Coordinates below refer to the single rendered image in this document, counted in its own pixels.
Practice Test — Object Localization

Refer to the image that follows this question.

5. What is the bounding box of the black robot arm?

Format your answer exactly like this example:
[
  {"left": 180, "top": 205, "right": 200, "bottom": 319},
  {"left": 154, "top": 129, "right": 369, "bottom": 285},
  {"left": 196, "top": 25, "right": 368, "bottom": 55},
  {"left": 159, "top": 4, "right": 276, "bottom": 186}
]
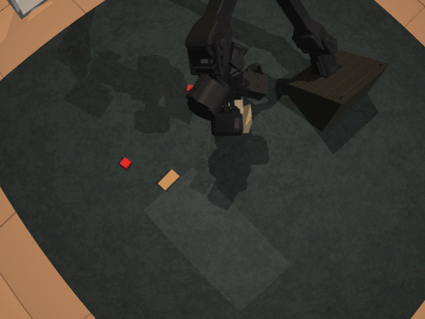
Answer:
[{"left": 185, "top": 0, "right": 342, "bottom": 121}]

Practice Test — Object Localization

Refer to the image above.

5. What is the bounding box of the tan triangular block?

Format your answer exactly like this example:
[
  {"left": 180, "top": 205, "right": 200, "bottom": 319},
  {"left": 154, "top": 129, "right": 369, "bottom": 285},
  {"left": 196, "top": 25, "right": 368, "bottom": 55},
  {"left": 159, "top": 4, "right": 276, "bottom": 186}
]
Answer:
[
  {"left": 234, "top": 99, "right": 244, "bottom": 114},
  {"left": 243, "top": 104, "right": 251, "bottom": 133}
]

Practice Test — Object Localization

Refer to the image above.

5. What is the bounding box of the tan rectangular block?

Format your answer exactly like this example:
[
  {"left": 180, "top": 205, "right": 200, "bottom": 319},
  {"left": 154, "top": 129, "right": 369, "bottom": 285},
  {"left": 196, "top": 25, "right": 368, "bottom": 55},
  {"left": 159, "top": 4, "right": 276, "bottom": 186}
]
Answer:
[{"left": 158, "top": 170, "right": 179, "bottom": 190}]

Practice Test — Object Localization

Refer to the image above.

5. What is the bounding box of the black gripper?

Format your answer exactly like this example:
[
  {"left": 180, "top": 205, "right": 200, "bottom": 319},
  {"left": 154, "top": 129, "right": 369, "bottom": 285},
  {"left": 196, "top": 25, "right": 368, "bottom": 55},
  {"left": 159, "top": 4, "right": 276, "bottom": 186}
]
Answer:
[{"left": 211, "top": 81, "right": 244, "bottom": 136}]

